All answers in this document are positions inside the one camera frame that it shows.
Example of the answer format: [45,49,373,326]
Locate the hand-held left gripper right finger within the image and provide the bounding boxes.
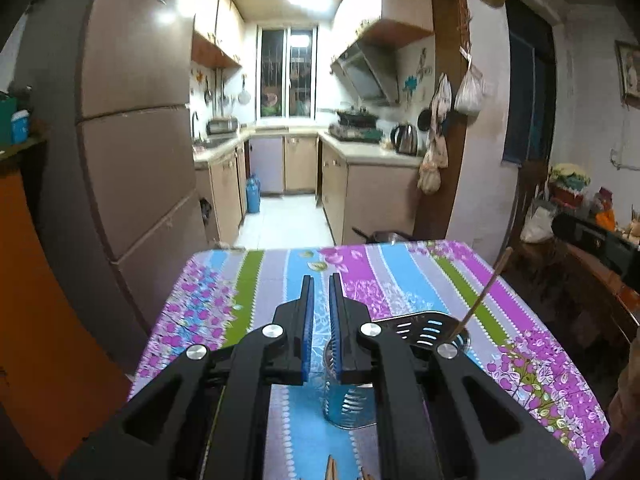
[328,272,586,480]

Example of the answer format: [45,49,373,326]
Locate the beige cabinet above hood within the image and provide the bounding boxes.
[332,0,435,49]

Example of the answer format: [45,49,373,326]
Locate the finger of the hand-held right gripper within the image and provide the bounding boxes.
[552,212,640,282]

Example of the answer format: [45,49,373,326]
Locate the beige kitchen base cabinets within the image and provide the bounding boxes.
[194,127,423,248]

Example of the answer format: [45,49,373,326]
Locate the flower wall sticker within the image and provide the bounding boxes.
[402,47,434,107]

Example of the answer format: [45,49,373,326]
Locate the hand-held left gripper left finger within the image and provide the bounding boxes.
[60,275,316,480]

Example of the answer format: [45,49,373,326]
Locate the steel range hood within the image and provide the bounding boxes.
[330,40,401,107]

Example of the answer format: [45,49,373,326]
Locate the framed picture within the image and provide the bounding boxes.
[614,40,640,107]

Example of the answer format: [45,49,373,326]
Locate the wooden side table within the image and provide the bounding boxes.
[545,237,640,361]

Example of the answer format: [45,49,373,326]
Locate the white hanging plastic bag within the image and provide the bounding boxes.
[454,62,486,116]

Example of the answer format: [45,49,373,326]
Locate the blue white jar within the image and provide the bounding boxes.
[11,110,32,145]

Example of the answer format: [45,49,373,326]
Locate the stack of folded cloths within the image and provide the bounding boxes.
[547,162,592,209]

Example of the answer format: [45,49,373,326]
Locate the floral striped tablecloth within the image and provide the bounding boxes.
[129,240,613,480]

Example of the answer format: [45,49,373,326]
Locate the orange wooden cabinet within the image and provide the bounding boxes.
[0,145,132,480]

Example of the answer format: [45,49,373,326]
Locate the hanging cloth bags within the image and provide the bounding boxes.
[417,72,454,195]

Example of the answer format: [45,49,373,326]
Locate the gas stove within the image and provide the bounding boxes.
[327,125,384,142]

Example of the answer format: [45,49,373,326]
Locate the wooden chair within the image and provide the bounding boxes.
[501,161,556,281]

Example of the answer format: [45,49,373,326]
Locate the green cup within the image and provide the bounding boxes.
[0,94,19,147]

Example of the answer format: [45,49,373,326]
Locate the blue perforated utensil holder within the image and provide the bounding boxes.
[320,311,473,431]

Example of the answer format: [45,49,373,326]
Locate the grey refrigerator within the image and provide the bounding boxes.
[75,0,211,311]

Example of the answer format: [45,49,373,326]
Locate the beige upper wall cabinets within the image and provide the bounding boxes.
[192,0,246,69]

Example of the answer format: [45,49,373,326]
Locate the dark window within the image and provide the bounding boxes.
[502,0,559,167]

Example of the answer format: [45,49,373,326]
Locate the black wok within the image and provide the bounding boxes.
[317,105,379,129]

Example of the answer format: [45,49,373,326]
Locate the dark pan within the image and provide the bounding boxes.
[351,227,417,246]

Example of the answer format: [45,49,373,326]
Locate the kitchen window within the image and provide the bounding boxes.
[256,24,319,122]

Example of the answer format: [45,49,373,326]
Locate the silver countertop appliance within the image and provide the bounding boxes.
[206,116,240,136]

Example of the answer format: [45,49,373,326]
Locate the blue water bottle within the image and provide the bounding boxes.
[244,174,262,215]

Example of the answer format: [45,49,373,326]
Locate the steel electric kettle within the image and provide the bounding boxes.
[390,122,420,156]

